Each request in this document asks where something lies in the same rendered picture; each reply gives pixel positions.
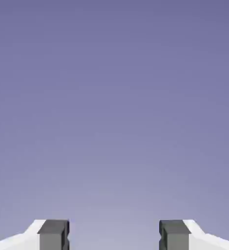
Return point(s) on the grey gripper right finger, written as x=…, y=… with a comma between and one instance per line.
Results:
x=176, y=237

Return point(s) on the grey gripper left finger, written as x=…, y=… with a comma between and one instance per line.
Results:
x=50, y=237

